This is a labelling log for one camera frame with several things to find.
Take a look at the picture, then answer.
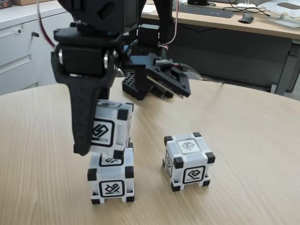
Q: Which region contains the white cube zigzag symbol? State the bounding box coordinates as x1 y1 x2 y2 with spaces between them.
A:
89 99 135 160

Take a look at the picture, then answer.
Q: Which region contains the white cube double-diamond symbol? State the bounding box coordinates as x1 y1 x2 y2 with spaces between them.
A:
161 132 216 193

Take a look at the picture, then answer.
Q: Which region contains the white filing cabinet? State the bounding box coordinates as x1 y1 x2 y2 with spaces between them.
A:
0 3 78 96

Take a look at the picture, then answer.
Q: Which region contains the white cube crossed-loop symbol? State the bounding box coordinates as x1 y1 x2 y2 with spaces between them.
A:
87 142 135 204

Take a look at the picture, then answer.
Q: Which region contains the white paper sheet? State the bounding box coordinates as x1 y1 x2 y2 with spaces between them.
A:
142 4 157 14

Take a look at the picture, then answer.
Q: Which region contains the black keyboard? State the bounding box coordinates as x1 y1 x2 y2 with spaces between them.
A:
172 4 235 19

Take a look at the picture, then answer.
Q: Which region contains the black desk device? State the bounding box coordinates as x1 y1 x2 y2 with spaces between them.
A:
187 0 209 7

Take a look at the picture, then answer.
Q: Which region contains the dark computer mouse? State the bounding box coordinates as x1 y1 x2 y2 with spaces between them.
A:
238 12 255 24

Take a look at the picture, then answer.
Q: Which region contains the light wood office desk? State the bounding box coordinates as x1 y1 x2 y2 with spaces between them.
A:
140 0 300 97

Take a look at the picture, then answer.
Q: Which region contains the white round stand base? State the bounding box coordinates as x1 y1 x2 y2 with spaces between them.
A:
236 0 257 8

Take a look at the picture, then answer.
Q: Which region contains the silver laptop stand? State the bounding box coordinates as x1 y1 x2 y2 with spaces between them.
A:
263 1 300 29

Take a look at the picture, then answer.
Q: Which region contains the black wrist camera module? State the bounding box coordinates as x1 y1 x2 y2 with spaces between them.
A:
126 52 192 99

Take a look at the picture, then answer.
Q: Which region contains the grey camera cable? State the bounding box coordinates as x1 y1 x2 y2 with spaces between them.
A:
180 62 226 88

